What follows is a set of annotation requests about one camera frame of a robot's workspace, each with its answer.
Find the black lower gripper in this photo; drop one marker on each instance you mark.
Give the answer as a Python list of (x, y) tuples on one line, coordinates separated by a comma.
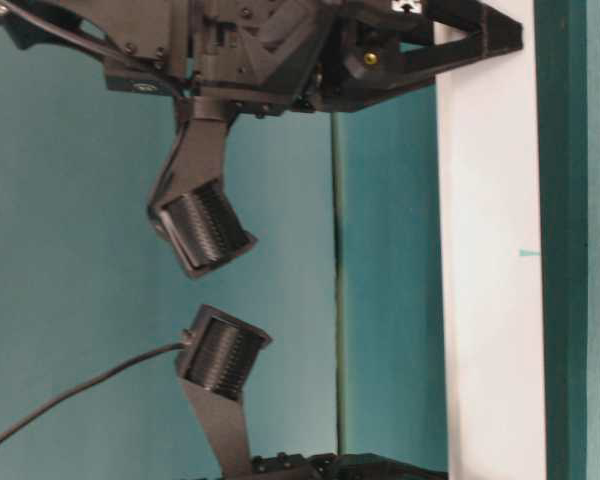
[(337, 467)]

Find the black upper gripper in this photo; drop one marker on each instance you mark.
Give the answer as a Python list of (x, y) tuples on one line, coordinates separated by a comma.
[(264, 57)]

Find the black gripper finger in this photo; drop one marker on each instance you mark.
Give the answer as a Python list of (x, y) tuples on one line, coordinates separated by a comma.
[(375, 53)]

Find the white strip board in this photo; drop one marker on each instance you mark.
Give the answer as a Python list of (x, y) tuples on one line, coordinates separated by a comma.
[(491, 263)]

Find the teal background panel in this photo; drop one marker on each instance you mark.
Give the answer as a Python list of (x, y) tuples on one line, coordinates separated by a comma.
[(568, 80)]

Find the black ribbed upper wrist camera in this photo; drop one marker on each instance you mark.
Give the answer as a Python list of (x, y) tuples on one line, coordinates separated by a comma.
[(188, 205)]

